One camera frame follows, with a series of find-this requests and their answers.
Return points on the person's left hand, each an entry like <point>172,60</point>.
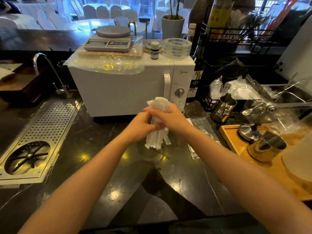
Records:
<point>139,126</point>

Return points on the person's right hand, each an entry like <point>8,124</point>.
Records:
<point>174,119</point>

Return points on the person's right fingers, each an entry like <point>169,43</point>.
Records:
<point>154,112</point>

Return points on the person's left fingers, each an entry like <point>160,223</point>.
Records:
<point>158,126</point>

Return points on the person's left forearm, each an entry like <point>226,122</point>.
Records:
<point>82,187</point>

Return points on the person's right forearm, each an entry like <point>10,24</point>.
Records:
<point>243,175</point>

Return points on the white microwave oven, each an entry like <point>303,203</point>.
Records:
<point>121,92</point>

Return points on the flat clear plastic bag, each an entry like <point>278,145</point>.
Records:
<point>203,129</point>

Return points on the dark wine bottle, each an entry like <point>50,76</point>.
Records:
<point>197,70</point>

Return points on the small brown bottle white cap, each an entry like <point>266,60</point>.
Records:
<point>154,51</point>

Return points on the small gold dish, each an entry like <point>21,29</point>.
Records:
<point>147,49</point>

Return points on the clear tape roll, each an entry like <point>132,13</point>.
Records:
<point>178,49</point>

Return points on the steel milk pitcher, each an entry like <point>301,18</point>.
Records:
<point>223,108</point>

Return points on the clear plastic sheet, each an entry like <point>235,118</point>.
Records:
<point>107,64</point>

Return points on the white digital kitchen scale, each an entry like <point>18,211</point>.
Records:
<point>108,41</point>

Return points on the white ribbed plant pot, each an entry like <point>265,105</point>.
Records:
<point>172,27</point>

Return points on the gold tap pair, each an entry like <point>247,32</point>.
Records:
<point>133,27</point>

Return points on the crumpled clear plastic bags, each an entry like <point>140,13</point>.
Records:
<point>238,88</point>

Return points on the steel coffee tamper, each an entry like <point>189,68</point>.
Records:
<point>249,132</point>

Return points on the steel spoon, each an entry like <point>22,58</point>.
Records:
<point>251,110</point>

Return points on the white cup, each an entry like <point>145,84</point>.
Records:
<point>121,21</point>

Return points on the green plant stems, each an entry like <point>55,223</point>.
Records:
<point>171,8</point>

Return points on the shiny steel cup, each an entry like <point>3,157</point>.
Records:
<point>265,148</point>

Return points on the yellow package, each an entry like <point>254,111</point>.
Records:
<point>219,17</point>

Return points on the perforated steel rinser tray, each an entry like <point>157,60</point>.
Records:
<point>41,134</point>

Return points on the chrome curved faucet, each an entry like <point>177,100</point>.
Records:
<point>46,63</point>

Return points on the wooden tray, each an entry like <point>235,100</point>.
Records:
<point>275,173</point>

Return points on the long steel bar tool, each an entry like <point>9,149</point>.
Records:
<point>290,105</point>

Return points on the dark wooden box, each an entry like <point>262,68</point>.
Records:
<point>22,87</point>

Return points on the group of white covered chairs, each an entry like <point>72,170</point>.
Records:
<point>51,14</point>

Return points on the white appliance housing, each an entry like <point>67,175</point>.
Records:
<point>297,56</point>

